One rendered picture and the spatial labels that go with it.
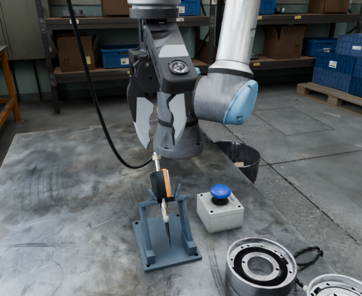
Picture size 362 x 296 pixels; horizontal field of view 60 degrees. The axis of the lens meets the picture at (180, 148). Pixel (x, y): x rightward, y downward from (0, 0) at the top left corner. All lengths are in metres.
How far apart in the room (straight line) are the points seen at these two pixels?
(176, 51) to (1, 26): 3.74
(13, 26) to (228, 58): 3.46
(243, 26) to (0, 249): 0.69
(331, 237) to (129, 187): 1.45
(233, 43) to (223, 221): 0.42
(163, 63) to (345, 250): 1.68
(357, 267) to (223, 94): 1.32
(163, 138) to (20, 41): 3.35
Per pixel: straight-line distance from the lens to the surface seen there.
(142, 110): 0.49
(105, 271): 0.57
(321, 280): 0.53
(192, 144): 0.87
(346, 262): 1.88
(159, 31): 0.46
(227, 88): 0.77
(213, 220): 0.60
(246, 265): 0.53
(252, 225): 0.65
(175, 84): 0.39
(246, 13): 0.83
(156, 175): 0.53
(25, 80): 4.42
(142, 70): 0.47
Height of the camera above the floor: 1.20
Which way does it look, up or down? 26 degrees down
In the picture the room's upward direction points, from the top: straight up
